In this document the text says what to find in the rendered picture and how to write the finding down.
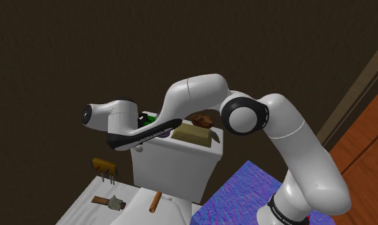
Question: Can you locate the brown lumpy object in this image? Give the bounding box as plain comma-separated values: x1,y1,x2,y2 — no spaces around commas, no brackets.
191,114,214,130

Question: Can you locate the blue purple patterned robot stand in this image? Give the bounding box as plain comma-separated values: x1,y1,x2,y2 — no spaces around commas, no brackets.
190,160,336,225

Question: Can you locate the olive tan box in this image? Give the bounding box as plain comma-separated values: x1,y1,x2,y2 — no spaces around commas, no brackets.
171,122,213,148

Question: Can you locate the brown handled grey brush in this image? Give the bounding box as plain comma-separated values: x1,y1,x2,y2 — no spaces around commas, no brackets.
91,194,127,212

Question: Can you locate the white side table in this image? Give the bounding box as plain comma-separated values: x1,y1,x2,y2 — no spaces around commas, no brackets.
55,175,141,225

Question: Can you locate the yellow holder with metal prongs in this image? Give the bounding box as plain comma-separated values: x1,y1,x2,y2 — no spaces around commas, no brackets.
91,157,118,185

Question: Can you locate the orange brown cylinder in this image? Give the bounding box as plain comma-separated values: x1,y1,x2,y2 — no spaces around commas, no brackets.
148,190,163,214

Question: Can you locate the white toilet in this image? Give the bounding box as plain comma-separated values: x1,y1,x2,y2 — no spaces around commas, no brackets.
109,111,224,225

